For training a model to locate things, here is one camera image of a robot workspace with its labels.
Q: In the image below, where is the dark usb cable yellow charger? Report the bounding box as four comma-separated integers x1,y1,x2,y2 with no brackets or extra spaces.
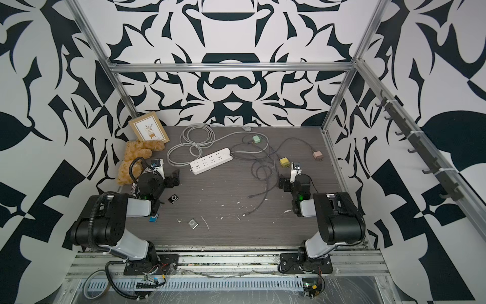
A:
242,149,279,217

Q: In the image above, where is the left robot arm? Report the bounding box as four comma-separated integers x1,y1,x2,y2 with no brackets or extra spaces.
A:
69,157,180,264

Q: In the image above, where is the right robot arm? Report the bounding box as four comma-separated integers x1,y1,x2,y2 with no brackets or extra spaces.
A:
278,174,367,260

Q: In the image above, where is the black mp3 player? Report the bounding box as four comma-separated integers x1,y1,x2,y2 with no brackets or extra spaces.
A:
168,195,179,204

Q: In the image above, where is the white power strip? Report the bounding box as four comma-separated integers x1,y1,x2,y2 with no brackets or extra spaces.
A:
190,148,233,175

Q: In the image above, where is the blue mp3 player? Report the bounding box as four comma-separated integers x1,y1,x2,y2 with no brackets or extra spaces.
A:
149,213,159,222

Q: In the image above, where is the tan teddy bear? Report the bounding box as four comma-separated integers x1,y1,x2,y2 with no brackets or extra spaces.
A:
116,139,167,186

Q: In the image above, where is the framed plant picture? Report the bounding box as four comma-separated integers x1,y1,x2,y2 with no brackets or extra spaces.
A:
129,111,170,144

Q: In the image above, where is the tape roll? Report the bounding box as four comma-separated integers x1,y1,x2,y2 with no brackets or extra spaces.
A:
82,270,110,301

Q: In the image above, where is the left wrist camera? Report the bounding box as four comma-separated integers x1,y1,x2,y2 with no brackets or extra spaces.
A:
151,159,165,179

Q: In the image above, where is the dark usb cable pink charger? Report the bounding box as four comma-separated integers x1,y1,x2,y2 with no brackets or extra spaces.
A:
248,136,316,200

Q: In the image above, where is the grey power strip cord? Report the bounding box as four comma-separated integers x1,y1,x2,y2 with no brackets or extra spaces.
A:
166,123,270,167

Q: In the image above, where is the dark usb cable green charger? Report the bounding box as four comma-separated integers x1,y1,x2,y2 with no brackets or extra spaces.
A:
230,134,279,181

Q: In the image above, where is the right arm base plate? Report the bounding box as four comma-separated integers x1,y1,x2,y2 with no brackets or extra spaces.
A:
277,253,334,274

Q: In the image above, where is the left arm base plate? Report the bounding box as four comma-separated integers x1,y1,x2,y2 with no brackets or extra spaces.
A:
124,254,180,276

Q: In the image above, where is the black wall hook rack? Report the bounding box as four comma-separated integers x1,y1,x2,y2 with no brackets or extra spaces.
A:
376,92,464,201

